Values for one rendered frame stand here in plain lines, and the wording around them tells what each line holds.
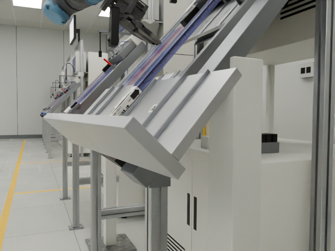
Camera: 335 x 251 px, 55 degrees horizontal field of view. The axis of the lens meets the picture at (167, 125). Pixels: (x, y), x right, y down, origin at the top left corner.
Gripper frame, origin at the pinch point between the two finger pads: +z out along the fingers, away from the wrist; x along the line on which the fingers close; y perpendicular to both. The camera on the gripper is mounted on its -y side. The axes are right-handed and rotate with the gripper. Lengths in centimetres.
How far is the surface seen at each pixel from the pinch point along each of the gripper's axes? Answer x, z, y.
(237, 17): -32.1, 7.4, 5.9
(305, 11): -16, 35, 35
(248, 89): -60, 3, -20
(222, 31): -32.1, 5.8, 0.5
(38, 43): 849, -97, 129
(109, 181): 72, 32, -51
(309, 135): 105, 177, 57
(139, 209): 39, 41, -54
